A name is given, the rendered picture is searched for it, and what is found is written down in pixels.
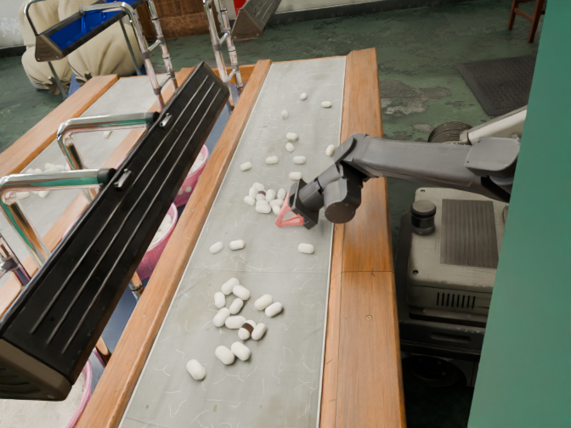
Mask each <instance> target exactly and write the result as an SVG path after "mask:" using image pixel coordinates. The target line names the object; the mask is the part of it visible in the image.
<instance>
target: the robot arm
mask: <svg viewBox="0 0 571 428"><path fill-rule="evenodd" d="M520 143H521V139H517V140H516V139H514V138H488V137H479V138H478V139H477V141H476V142H475V143H474V145H462V144H437V143H425V142H412V141H399V140H390V139H385V138H380V137H377V136H370V135H368V134H367V133H354V134H352V135H351V136H349V137H348V138H347V139H346V140H345V141H344V142H343V143H342V144H341V145H340V146H339V147H338V148H337V149H336V150H335V151H334V152H333V158H334V163H333V164H332V165H331V166H329V167H328V168H327V169H325V170H324V171H323V172H322V173H320V175H319V176H317V177H316V178H315V179H313V180H312V181H311V182H310V183H305V182H304V181H303V180H302V179H301V178H300V179H298V180H297V181H296V182H295V183H294V184H292V186H291V189H290V192H289V193H288V194H287V196H286V198H285V201H284V203H283V206H282V207H281V209H280V213H279V215H278V216H277V218H276V220H275V222H274V224H275V225H276V226H278V227H279V228H281V227H285V226H291V225H303V226H304V227H305V228H306V229H308V230H309V229H311V228H313V227H314V226H316V225H317V224H318V221H319V209H321V208H322V207H325V217H326V219H327V220H328V221H330V222H333V223H339V224H340V223H345V222H349V221H351V220H352V219H353V218H354V216H355V213H356V209H357V208H359V206H360V205H361V202H362V200H361V189H362V188H363V187H364V185H363V181H364V182H365V183H366V182H367V181H368V180H369V179H370V178H371V177H373V178H374V177H376V178H379V177H385V176H387V177H398V178H403V179H407V180H411V181H416V182H420V183H428V184H432V185H437V186H441V187H445V188H450V189H458V190H462V191H466V192H470V193H474V194H480V195H483V196H486V197H488V198H490V199H492V200H498V201H500V202H505V203H510V198H511V193H512V185H513V180H514V176H515V171H516V166H517V158H518V153H519V149H520ZM288 211H291V212H292V213H293V214H295V215H294V216H292V217H289V218H287V219H285V220H282V219H283V217H284V215H285V214H286V213H287V212H288Z"/></svg>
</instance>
